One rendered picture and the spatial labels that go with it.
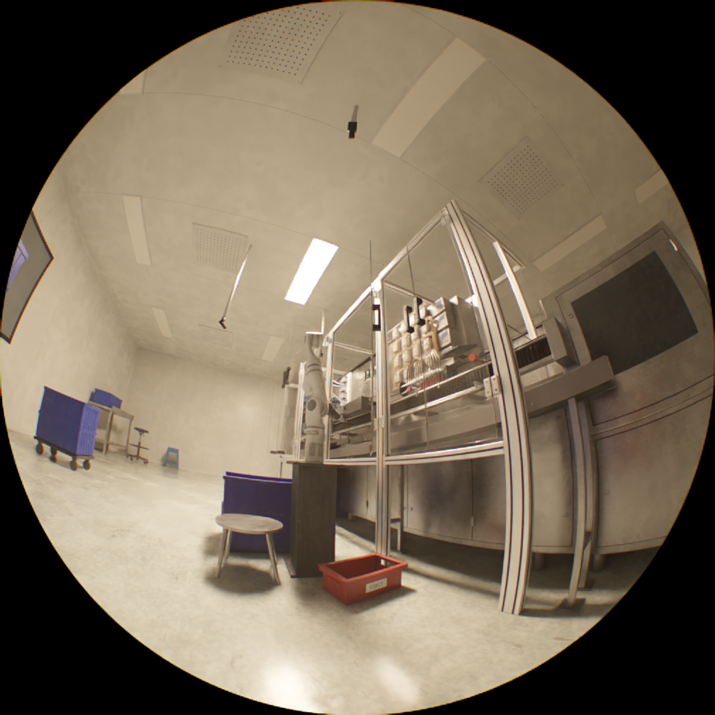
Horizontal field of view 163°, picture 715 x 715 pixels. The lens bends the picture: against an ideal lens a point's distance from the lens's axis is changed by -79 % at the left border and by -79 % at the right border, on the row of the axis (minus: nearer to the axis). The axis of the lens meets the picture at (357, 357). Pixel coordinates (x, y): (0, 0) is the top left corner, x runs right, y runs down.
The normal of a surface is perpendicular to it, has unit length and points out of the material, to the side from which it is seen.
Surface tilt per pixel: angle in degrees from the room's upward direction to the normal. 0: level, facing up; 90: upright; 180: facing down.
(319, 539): 90
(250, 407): 90
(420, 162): 180
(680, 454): 90
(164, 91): 180
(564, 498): 90
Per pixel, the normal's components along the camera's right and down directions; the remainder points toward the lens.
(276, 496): 0.49, -0.36
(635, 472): -0.88, -0.22
